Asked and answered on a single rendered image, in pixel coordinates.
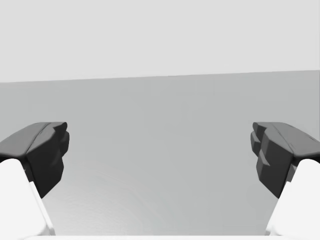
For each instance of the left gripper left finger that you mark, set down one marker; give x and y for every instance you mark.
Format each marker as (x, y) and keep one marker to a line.
(42, 160)

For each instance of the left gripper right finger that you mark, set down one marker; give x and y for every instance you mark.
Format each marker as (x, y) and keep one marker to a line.
(275, 160)

